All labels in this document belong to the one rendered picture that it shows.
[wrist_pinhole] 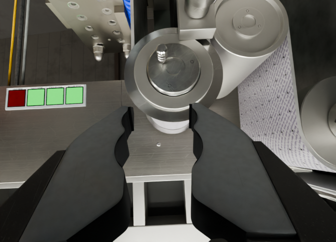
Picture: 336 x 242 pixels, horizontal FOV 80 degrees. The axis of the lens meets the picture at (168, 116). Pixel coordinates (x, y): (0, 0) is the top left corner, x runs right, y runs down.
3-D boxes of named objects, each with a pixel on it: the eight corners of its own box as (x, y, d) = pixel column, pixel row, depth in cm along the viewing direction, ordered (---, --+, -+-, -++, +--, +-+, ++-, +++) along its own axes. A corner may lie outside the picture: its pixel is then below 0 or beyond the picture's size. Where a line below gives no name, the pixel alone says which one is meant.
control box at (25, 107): (85, 84, 63) (85, 106, 62) (86, 84, 64) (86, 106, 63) (6, 88, 63) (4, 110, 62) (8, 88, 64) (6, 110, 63)
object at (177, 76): (175, 104, 27) (135, 69, 28) (175, 107, 29) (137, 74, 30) (211, 65, 28) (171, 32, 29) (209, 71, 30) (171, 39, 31)
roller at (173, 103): (210, 31, 30) (216, 107, 28) (192, 85, 56) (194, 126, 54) (133, 35, 30) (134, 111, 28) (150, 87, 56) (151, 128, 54)
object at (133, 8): (132, -55, 34) (134, 48, 31) (147, 27, 57) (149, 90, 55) (129, -54, 34) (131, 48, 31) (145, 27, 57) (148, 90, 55)
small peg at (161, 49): (165, 54, 25) (154, 51, 26) (165, 64, 28) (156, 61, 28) (168, 45, 26) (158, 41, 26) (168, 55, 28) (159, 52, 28)
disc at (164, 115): (219, 24, 31) (227, 119, 29) (218, 26, 32) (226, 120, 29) (123, 29, 31) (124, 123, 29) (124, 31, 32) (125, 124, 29)
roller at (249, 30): (283, -17, 32) (294, 55, 30) (233, 56, 57) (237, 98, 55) (206, -13, 32) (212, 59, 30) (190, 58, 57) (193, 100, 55)
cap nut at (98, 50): (102, 44, 63) (102, 58, 63) (106, 50, 67) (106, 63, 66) (91, 45, 63) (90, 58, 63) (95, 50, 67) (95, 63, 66)
